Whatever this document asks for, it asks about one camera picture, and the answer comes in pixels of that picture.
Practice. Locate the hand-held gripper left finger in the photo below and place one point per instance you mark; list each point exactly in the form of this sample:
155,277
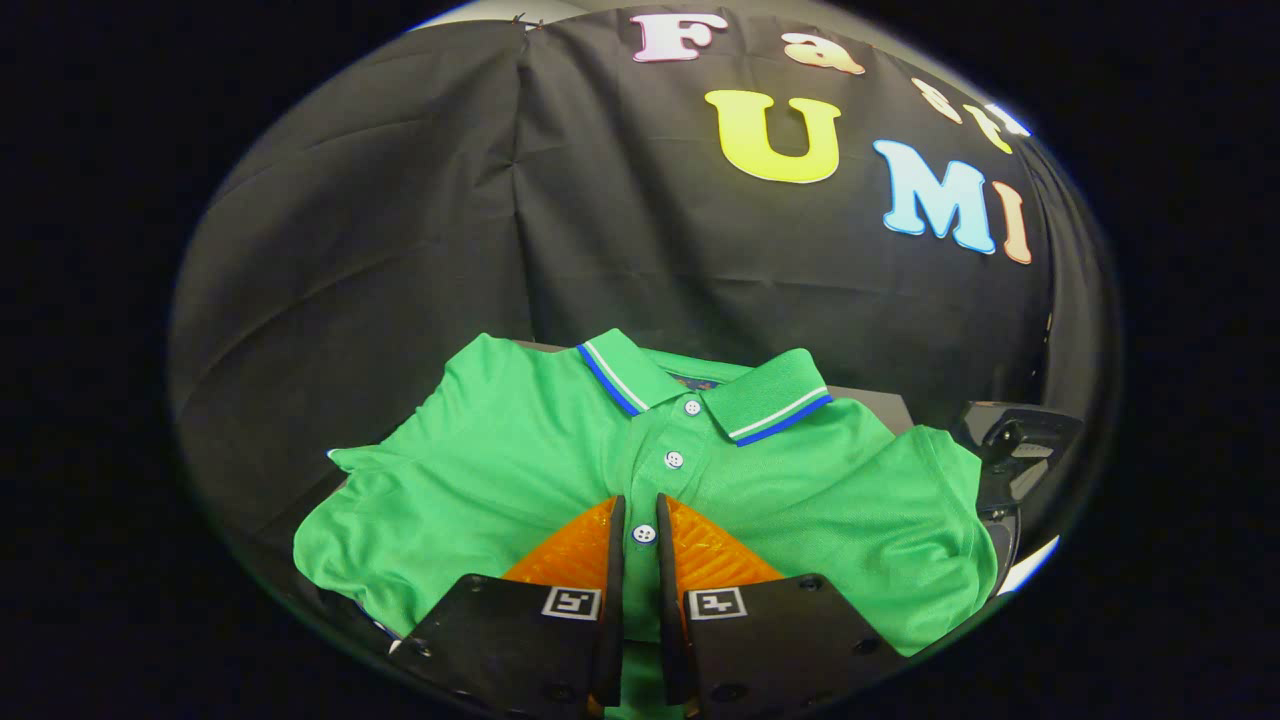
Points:
615,600

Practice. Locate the green polo shirt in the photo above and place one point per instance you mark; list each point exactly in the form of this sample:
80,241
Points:
500,470

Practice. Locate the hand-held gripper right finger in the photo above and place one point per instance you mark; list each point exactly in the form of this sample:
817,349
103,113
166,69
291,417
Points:
668,600

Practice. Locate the dark cabinet with beige door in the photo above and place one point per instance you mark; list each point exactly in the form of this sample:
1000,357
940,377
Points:
870,405

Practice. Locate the black backdrop cloth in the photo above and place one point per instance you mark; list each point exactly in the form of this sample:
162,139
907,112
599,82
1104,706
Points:
650,250

